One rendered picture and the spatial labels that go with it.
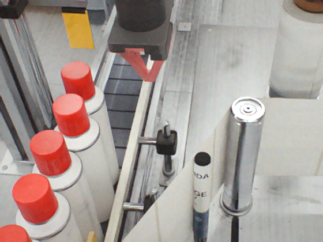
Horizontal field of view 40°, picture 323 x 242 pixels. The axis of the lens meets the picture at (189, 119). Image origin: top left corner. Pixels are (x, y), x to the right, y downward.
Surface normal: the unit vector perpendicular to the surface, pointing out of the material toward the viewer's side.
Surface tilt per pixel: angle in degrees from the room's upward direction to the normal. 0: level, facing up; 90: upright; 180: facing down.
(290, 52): 92
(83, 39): 90
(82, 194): 90
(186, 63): 0
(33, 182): 3
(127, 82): 0
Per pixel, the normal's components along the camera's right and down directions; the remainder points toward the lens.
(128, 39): -0.03, -0.68
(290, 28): -0.74, 0.50
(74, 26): -0.09, 0.73
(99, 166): 0.85, 0.38
